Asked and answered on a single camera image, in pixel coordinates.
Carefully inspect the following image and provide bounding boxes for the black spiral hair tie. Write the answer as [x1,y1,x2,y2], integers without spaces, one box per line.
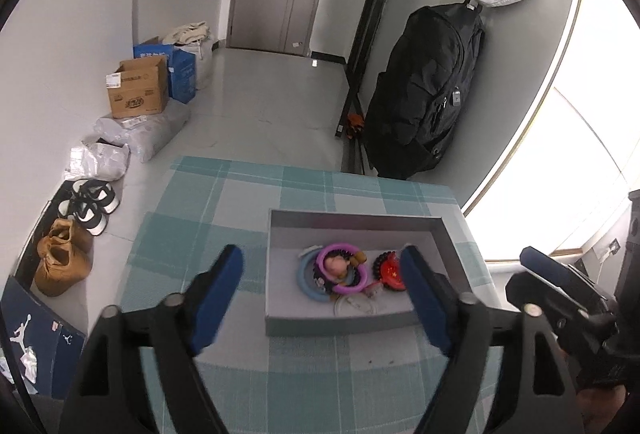
[309,257,352,295]
[373,250,409,293]

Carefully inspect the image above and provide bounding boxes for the white round lid clip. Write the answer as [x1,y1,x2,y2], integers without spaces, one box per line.
[333,293,376,318]

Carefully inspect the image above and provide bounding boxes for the purple ring bracelet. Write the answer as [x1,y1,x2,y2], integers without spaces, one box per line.
[316,241,381,299]

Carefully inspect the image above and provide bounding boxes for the pink pig toy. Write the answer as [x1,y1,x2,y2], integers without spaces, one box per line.
[323,255,350,280]

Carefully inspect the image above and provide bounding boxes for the grey cardboard box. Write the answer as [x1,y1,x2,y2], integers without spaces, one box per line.
[265,210,471,336]

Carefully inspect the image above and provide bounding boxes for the blue ring with white plush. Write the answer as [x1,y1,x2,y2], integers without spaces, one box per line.
[295,245,336,304]

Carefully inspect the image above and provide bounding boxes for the red China flag badge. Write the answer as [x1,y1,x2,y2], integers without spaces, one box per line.
[378,259,406,291]

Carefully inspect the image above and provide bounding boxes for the person's right hand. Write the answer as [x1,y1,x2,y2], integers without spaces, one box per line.
[576,385,627,434]

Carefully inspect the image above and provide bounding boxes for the navy Jordan shoe box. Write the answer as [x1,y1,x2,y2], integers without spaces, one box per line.
[1,277,86,400]

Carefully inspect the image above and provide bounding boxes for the tan suede shoes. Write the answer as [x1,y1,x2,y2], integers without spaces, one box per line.
[34,219,93,298]

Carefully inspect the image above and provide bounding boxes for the teal plaid tablecloth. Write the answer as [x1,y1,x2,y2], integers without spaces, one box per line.
[120,156,499,433]

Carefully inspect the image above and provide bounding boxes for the black white sneakers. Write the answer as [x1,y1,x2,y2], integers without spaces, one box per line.
[58,179,120,237]

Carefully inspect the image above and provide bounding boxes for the black backpack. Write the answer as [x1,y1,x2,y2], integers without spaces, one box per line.
[363,0,485,180]

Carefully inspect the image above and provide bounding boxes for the white plastic parcel bag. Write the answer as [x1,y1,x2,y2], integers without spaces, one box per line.
[63,142,130,182]

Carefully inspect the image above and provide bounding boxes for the grey plastic parcel bag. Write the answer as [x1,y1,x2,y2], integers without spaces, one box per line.
[93,98,191,163]

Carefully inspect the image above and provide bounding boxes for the brown cardboard box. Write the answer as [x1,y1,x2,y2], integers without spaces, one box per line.
[105,55,169,119]

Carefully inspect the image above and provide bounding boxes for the blue cardboard box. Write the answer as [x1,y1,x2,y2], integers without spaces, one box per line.
[132,43,196,104]

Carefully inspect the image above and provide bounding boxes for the black metal rack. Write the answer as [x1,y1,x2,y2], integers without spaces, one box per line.
[335,0,386,174]

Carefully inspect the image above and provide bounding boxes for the white tote bag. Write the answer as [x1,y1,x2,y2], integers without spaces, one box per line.
[162,20,214,90]

